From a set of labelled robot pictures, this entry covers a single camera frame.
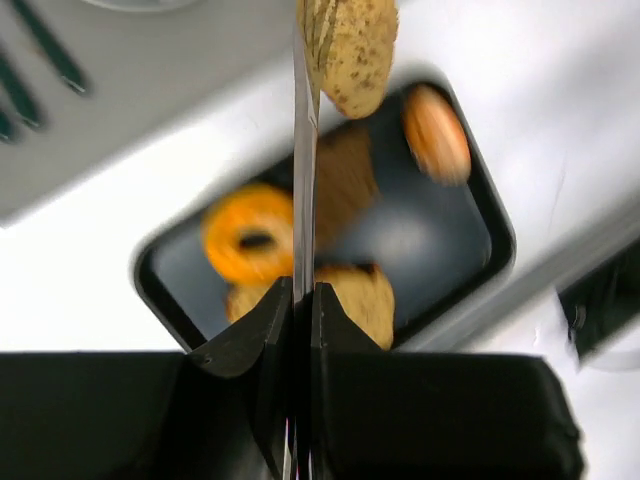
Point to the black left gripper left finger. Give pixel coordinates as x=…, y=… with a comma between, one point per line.
x=250, y=367

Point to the grey placemat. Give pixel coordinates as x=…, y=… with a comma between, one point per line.
x=142, y=70

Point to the glossy orange bun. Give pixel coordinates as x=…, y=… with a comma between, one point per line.
x=436, y=137

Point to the green handled fork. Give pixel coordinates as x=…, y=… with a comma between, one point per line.
x=21, y=98

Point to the orange glazed donut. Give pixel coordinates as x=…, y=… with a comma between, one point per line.
x=247, y=236

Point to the metal tongs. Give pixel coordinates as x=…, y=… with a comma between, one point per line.
x=304, y=189

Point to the black baking tray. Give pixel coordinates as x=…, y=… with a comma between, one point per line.
x=437, y=245

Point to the brown chocolate croissant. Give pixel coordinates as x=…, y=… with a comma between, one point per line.
x=345, y=182

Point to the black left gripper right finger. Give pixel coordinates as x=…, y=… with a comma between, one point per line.
x=332, y=331

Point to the green handled knife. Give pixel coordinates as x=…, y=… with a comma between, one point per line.
x=58, y=56

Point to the seeded bread slice front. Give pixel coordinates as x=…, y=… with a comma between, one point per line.
x=367, y=298

